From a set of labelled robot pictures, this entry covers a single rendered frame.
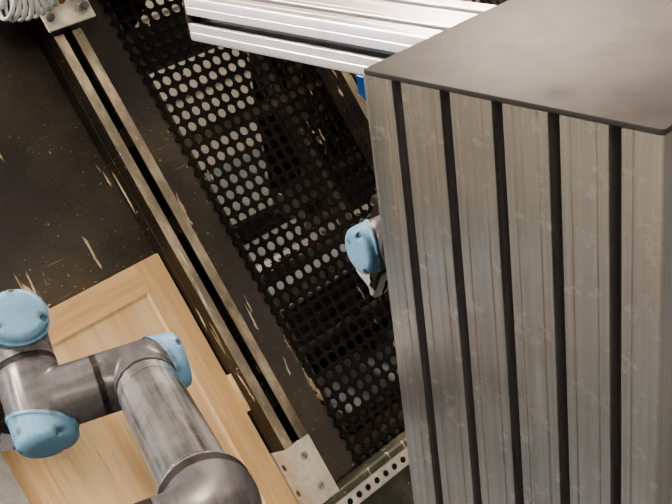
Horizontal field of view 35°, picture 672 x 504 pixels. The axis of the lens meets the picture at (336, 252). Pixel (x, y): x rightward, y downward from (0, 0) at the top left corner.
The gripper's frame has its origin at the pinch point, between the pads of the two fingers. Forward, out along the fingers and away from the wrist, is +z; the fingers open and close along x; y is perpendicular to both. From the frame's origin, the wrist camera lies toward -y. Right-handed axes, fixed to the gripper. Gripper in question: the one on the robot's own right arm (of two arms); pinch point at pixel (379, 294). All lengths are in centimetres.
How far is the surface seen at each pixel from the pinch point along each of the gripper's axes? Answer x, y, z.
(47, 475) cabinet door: 56, 17, 26
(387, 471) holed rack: -0.5, -15.8, 40.3
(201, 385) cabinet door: 23.4, 15.6, 26.8
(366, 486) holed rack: 5.3, -15.5, 40.2
